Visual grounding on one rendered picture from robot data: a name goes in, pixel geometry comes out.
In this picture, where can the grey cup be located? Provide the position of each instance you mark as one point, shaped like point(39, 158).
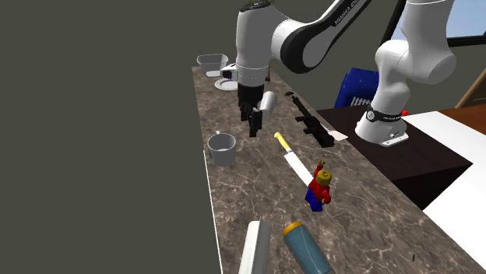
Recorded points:
point(222, 153)

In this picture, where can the white card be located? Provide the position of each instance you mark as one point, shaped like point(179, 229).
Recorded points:
point(339, 135)

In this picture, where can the silver metal cylinder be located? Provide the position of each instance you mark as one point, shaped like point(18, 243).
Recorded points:
point(268, 104)

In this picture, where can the dark robot stand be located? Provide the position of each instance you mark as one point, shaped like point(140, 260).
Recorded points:
point(417, 155)

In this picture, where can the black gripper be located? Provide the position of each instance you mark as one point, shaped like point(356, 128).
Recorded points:
point(250, 93)

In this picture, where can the blue chair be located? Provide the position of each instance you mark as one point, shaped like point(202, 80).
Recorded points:
point(357, 85)

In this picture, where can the white rectangular bin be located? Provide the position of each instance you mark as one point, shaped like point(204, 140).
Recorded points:
point(212, 62)

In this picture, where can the red blue toy figure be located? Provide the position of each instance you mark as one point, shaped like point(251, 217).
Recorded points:
point(318, 189)

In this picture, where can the black toy gun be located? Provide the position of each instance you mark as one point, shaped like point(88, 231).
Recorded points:
point(313, 127)

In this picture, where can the white table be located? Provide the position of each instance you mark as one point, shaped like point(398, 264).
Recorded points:
point(459, 212)

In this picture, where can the window with dark frame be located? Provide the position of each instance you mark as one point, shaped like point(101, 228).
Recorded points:
point(467, 19)

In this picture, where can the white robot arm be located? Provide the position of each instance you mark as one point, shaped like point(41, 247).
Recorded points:
point(395, 68)

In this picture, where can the blue bottle with yellow cap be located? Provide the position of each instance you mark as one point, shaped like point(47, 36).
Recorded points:
point(305, 248)

